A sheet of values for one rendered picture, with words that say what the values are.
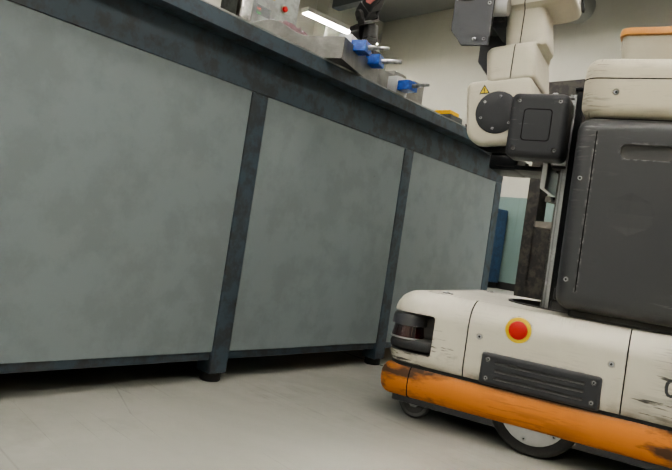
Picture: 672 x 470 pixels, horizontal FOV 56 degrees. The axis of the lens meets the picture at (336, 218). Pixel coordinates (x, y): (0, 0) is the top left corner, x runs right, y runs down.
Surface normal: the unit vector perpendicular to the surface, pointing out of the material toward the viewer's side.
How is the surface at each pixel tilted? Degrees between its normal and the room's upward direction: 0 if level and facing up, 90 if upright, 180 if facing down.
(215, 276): 90
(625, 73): 90
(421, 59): 90
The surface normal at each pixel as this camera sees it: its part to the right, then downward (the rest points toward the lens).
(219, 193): 0.76, 0.10
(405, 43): -0.73, -0.13
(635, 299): -0.47, -0.10
